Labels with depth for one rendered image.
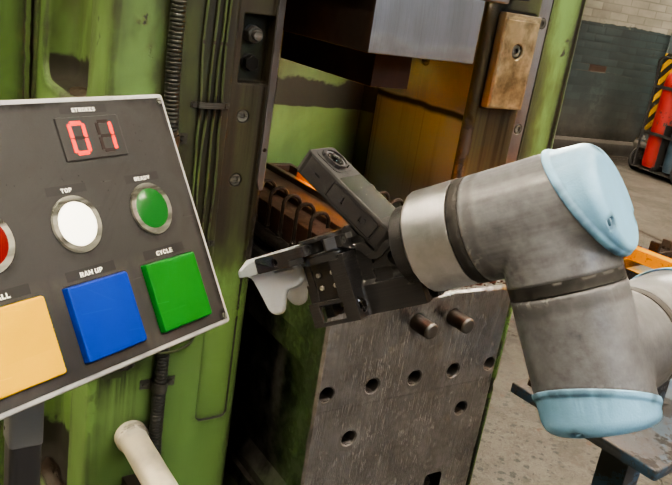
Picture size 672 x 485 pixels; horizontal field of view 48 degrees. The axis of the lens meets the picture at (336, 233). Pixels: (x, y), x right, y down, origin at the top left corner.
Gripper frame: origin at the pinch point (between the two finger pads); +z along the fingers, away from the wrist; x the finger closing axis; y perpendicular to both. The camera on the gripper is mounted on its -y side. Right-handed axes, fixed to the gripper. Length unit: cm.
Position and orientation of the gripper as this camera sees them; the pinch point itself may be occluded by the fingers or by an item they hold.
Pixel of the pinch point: (248, 264)
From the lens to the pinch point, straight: 77.2
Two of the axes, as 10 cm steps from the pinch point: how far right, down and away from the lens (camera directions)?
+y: 2.9, 9.6, 0.3
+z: -8.0, 2.2, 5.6
